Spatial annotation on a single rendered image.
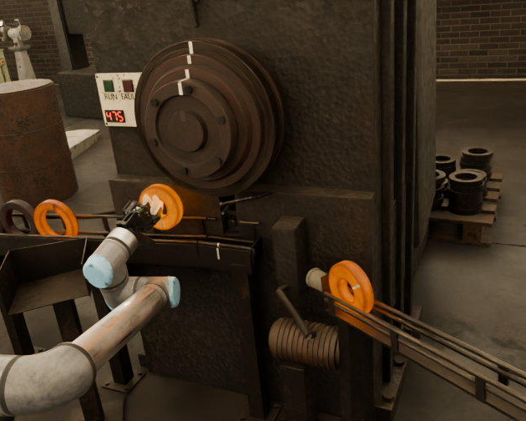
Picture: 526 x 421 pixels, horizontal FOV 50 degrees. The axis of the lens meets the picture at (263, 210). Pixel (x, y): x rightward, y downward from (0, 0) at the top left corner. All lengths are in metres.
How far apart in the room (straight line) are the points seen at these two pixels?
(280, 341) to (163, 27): 1.03
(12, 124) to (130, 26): 2.61
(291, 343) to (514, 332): 1.25
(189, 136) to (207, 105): 0.11
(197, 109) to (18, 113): 2.93
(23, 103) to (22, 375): 3.35
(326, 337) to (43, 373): 0.81
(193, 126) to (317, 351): 0.73
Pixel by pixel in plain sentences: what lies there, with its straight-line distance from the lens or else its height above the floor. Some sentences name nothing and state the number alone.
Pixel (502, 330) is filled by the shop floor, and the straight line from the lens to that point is 2.67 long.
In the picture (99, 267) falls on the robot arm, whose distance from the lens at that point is 1.62.
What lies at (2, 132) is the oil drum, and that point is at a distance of 4.47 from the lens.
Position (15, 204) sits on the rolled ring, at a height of 0.77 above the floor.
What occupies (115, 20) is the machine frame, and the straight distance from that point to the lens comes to 1.96.
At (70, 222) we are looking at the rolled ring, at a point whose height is 0.72.
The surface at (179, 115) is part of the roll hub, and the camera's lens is 1.60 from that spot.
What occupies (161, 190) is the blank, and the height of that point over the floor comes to 0.89.
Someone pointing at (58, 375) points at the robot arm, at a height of 0.82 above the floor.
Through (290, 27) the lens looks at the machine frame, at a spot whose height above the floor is 1.36.
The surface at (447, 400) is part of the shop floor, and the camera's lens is 2.28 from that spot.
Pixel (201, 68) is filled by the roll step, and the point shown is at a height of 1.28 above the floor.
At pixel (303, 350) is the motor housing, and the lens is 1.68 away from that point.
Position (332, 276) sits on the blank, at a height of 0.73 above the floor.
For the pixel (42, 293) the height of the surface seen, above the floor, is 0.60.
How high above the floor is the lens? 1.52
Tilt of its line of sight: 23 degrees down
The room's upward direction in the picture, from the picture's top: 6 degrees counter-clockwise
